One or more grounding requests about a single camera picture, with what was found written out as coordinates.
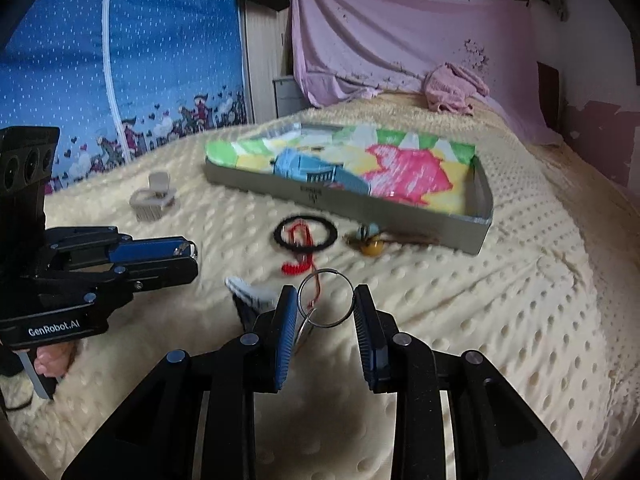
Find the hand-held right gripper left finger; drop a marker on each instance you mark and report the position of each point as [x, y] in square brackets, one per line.
[286, 330]

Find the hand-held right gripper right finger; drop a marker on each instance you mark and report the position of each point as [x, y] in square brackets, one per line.
[365, 335]

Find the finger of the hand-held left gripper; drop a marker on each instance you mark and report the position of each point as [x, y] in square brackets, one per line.
[145, 251]
[150, 276]

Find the beige hair claw clip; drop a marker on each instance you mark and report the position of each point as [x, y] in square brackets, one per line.
[150, 205]

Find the white black hair clip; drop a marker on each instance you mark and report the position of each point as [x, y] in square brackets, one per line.
[247, 292]

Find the amber bead pendant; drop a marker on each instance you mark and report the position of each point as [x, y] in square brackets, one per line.
[374, 247]

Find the grey shallow tray box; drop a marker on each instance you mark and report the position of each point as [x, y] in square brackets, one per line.
[400, 220]

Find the person's left hand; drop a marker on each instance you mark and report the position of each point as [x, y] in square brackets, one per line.
[52, 360]

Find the grey drawer cabinet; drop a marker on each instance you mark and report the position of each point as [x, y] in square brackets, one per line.
[290, 97]

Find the blue dotted fabric wardrobe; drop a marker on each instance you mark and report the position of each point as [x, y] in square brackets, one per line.
[175, 35]

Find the light wooden cabinet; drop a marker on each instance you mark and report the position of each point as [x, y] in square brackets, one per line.
[260, 60]

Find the pink towel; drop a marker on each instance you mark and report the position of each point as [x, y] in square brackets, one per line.
[450, 87]

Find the pink wall sheet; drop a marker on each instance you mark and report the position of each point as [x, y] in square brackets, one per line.
[380, 35]

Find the brown wall board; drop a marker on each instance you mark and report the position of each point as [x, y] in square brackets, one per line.
[549, 95]

